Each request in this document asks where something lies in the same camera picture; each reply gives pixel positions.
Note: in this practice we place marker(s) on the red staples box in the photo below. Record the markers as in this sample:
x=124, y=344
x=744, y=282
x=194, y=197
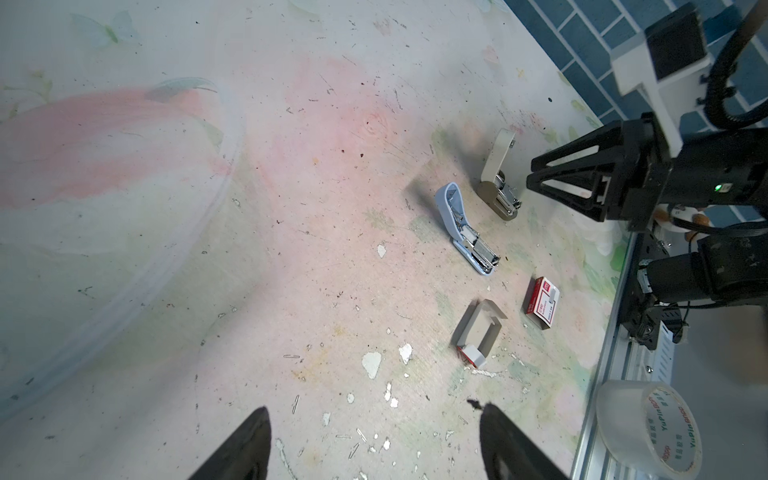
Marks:
x=543, y=301

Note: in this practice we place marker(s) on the staples tray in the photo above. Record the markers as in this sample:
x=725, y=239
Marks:
x=477, y=332

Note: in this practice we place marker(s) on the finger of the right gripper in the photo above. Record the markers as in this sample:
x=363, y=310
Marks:
x=589, y=194
x=600, y=153

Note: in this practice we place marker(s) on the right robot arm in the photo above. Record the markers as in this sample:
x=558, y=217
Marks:
x=729, y=265

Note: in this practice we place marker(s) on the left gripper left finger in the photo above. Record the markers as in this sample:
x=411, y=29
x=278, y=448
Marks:
x=244, y=455

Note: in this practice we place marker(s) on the olive grey stapler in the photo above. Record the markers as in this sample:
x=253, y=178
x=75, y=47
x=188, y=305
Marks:
x=493, y=188

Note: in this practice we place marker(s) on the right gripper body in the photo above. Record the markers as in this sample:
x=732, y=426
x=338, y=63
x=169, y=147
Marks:
x=720, y=168

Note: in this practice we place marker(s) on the clear tape roll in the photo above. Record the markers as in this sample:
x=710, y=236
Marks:
x=649, y=427

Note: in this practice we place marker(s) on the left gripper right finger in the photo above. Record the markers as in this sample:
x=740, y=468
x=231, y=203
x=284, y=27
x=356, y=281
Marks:
x=508, y=453

